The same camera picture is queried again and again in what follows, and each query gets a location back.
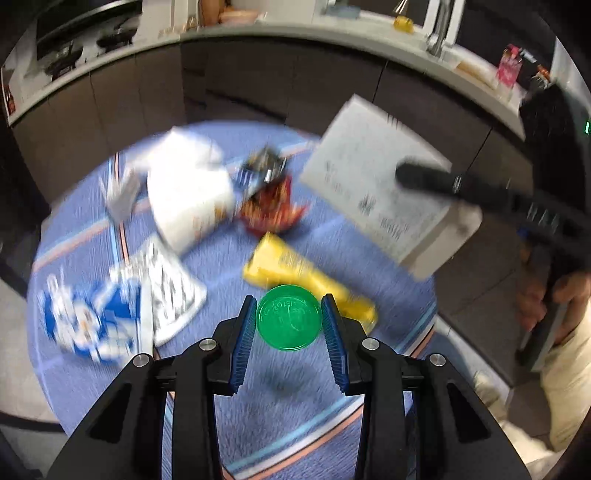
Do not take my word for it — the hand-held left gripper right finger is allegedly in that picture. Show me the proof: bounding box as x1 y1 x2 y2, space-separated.
321 293 532 480

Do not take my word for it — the gas stove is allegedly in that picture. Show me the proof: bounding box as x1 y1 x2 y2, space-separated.
37 23 139 80

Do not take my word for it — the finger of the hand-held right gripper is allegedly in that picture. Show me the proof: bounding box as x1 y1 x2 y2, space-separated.
396 159 537 223

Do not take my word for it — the white paper cup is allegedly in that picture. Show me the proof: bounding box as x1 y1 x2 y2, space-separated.
147 128 236 254

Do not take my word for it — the dark red-capped bottle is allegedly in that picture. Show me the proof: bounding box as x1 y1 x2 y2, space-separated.
531 65 553 91

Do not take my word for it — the red snack packet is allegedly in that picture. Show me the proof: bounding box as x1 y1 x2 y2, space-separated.
238 178 309 237

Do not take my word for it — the chrome kitchen faucet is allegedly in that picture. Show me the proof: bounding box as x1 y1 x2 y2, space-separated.
427 0 458 58

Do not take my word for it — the yellow snack packet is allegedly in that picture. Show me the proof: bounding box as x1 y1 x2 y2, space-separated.
243 232 377 334

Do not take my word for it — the wooden cutting board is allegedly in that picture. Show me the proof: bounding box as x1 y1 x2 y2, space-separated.
203 0 228 25

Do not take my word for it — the large white cardboard box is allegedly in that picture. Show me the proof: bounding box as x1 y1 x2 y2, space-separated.
300 95 483 280

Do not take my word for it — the small white crumpled wrapper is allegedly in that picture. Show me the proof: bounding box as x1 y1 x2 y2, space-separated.
105 159 139 223

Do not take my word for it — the person's right hand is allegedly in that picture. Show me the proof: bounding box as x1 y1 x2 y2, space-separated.
516 244 591 343

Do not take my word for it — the blue plaid tablecloth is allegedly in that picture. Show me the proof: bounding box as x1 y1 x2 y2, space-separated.
27 121 439 480

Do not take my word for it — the pink packet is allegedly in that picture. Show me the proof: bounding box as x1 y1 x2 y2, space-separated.
496 44 525 87

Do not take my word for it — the kitchen counter with grey cabinets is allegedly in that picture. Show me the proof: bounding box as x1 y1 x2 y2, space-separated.
7 18 529 324

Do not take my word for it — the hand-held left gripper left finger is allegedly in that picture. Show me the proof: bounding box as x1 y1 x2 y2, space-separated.
46 295 258 480

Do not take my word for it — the silver foil packet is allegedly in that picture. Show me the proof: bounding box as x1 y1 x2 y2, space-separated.
115 235 208 347

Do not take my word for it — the person's leg in beige trousers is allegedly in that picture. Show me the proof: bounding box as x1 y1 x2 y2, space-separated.
473 318 591 480

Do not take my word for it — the dark snack packet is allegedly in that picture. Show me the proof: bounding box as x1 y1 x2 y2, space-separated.
235 148 289 195

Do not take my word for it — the blue white snack wrapper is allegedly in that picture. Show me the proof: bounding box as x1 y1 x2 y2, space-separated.
41 272 154 365

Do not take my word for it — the green plastic lid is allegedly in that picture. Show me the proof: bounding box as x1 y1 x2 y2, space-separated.
256 285 322 352

